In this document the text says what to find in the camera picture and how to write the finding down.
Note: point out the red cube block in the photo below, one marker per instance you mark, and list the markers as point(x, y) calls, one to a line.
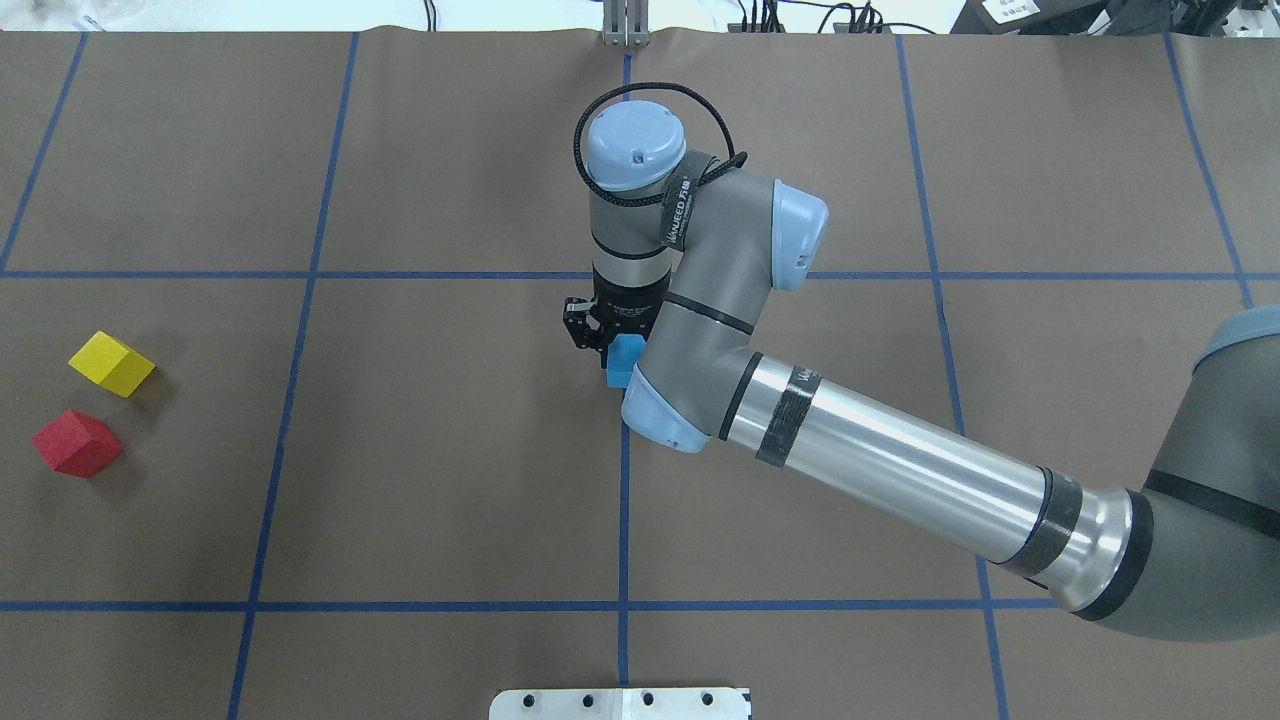
point(77, 445)

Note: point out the white pedestal column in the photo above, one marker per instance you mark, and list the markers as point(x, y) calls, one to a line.
point(623, 703)

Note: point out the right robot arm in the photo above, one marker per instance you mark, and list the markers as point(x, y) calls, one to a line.
point(688, 249)

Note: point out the yellow cube block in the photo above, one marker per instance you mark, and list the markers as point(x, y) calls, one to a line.
point(111, 364)

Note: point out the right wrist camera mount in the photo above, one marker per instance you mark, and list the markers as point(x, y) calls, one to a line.
point(579, 319)

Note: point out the blue cube block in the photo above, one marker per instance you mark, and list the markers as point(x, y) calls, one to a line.
point(621, 358)

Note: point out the aluminium frame post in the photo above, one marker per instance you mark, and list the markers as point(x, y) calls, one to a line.
point(625, 23)

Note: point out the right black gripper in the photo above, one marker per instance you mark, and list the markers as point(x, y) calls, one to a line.
point(627, 307)

